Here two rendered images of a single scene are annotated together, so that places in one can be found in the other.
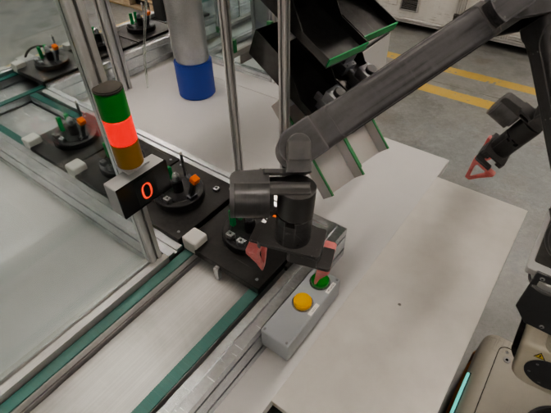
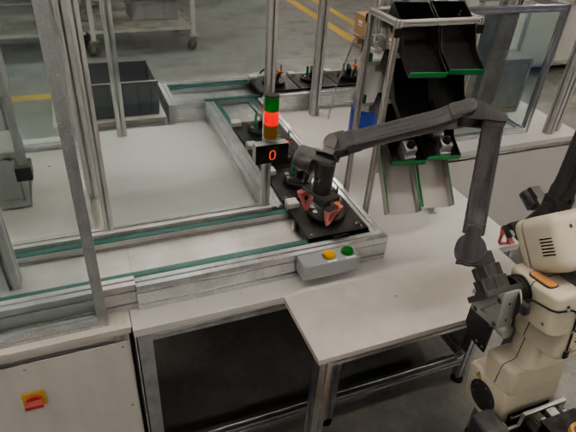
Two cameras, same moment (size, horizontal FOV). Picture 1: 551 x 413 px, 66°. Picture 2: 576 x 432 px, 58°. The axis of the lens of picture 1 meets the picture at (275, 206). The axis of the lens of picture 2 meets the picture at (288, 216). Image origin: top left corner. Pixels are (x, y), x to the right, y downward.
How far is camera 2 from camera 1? 1.02 m
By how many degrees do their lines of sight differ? 24
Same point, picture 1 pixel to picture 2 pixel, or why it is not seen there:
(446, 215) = not seen: hidden behind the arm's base
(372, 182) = (442, 231)
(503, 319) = not seen: outside the picture
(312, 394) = (308, 305)
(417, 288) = (417, 295)
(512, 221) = not seen: hidden behind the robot
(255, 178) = (309, 151)
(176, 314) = (260, 236)
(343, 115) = (360, 135)
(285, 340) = (306, 265)
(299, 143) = (332, 140)
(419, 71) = (406, 128)
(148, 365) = (232, 249)
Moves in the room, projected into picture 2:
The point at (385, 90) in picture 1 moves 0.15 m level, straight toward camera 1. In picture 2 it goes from (386, 131) to (351, 146)
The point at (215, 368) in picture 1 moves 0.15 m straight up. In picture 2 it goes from (261, 258) to (263, 221)
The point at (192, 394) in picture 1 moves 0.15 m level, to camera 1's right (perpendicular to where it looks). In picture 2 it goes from (243, 261) to (283, 279)
